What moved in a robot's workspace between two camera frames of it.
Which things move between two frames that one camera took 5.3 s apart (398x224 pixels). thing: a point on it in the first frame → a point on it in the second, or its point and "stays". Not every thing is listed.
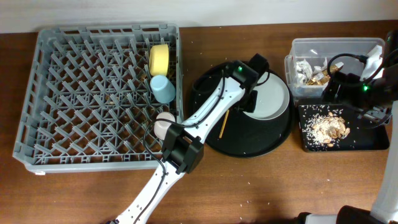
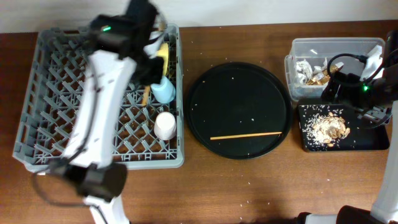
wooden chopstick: x=224 y=121 → x=217 y=137
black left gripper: x=250 y=104 → x=155 y=78
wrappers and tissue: x=316 y=76 stays
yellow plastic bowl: x=159 y=60 stays
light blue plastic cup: x=164 y=90 stays
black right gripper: x=348 y=81 stays
